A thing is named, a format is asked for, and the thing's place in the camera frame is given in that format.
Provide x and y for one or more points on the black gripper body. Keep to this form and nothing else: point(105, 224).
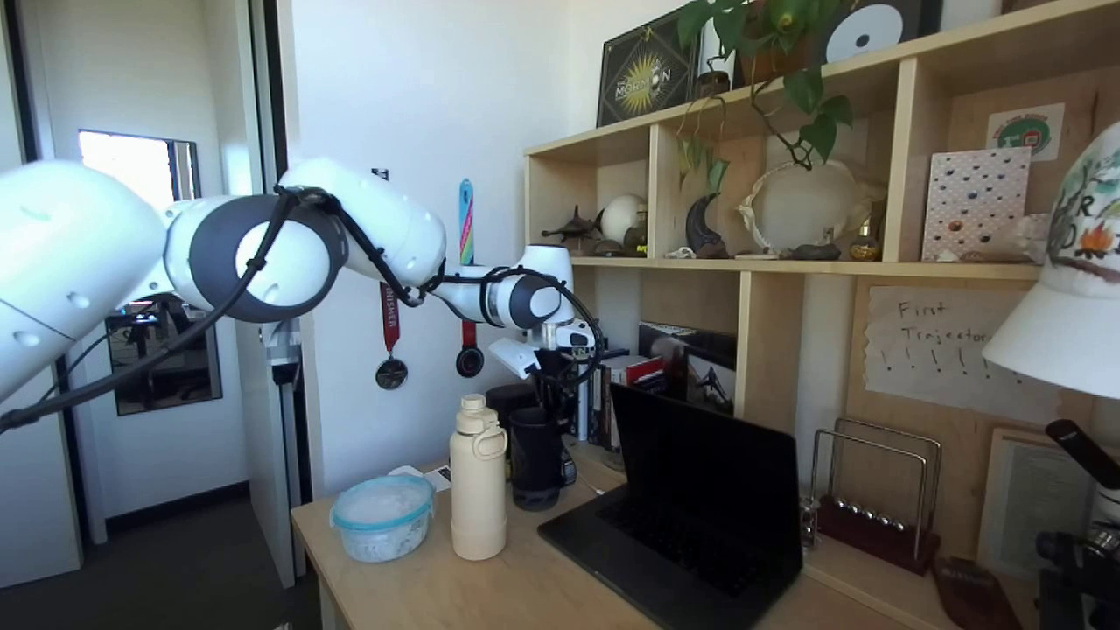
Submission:
point(557, 371)

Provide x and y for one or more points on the black cup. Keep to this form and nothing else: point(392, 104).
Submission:
point(542, 466)

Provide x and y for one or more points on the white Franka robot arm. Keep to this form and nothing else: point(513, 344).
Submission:
point(247, 251)

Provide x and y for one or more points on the dark grey laptop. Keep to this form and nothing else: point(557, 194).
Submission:
point(702, 511)

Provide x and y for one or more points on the black speaker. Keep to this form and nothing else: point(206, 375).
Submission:
point(506, 408)

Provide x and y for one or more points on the row of books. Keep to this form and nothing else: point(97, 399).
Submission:
point(630, 361)

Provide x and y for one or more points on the cream water bottle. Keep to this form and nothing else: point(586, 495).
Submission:
point(478, 491)

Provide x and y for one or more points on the dark shark figurine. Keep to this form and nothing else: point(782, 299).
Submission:
point(576, 230)

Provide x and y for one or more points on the white round shell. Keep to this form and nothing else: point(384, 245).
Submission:
point(625, 218)

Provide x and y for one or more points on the plastic container blue rim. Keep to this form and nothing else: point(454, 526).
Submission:
point(378, 519)

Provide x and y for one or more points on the dark crescent ornament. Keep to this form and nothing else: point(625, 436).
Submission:
point(706, 230)

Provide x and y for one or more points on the dark framed yellow artwork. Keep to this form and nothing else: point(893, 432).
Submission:
point(643, 72)

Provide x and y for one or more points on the Newton's cradle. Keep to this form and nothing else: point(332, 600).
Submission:
point(881, 491)

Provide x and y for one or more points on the small gold bell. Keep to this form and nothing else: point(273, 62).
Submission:
point(863, 240)

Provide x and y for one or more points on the green trailing potted plant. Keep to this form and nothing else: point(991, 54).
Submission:
point(794, 72)

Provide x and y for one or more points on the handwritten white note board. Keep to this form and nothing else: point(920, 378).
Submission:
point(957, 352)

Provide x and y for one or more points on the light wooden shelf unit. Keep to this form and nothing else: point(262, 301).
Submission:
point(913, 141)

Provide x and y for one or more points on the brown leather pouch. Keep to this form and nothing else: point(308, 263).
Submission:
point(973, 597)

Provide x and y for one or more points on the white spotted card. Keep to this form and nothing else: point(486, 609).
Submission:
point(973, 202)

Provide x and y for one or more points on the framed white disc artwork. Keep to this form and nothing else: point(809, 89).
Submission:
point(870, 30)

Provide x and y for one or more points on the white door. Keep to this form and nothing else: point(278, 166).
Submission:
point(37, 503)

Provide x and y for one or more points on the green drawing card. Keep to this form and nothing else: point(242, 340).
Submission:
point(1024, 132)

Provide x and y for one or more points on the black microscope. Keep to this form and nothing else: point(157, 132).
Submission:
point(1088, 562)

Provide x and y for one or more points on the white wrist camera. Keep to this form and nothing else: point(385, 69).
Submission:
point(513, 355)

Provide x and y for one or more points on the light wooden picture frame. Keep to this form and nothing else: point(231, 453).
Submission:
point(1035, 503)

